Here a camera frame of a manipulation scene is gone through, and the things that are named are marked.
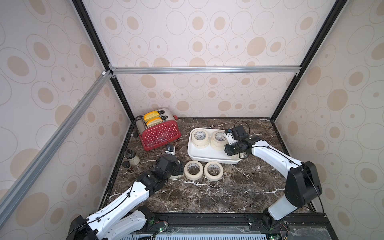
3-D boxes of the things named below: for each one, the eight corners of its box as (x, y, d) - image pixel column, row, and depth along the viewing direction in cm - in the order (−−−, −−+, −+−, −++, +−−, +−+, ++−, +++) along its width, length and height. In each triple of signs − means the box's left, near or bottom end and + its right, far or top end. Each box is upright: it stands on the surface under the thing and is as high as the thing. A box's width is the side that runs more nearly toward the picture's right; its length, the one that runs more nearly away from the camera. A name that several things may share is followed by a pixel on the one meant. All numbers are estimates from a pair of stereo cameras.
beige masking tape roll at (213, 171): (204, 181, 90) (204, 178, 87) (203, 164, 97) (204, 161, 94) (223, 181, 90) (224, 178, 87) (221, 164, 97) (222, 161, 94)
